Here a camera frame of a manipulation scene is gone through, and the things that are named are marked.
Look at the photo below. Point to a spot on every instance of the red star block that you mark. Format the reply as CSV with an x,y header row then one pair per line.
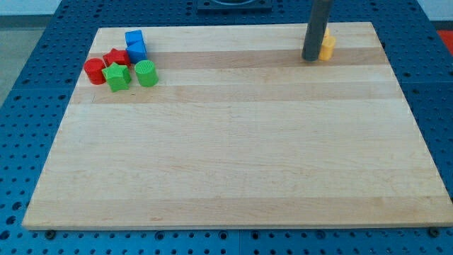
x,y
120,57

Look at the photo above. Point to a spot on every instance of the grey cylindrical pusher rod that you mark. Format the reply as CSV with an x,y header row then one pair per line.
x,y
316,27

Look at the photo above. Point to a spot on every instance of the green cylinder block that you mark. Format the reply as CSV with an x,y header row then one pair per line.
x,y
146,73

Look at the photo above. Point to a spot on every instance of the blue triangle block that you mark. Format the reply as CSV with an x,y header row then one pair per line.
x,y
137,52

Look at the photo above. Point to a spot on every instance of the blue cube block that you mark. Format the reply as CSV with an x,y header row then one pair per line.
x,y
133,36

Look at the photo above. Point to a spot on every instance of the wooden board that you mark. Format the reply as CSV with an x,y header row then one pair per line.
x,y
241,133

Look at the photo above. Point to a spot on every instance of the yellow block front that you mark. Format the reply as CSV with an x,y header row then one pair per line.
x,y
327,48

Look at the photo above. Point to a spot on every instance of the green star block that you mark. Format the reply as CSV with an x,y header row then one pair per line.
x,y
117,76

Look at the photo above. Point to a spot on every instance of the red cylinder block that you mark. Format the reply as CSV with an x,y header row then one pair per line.
x,y
93,69

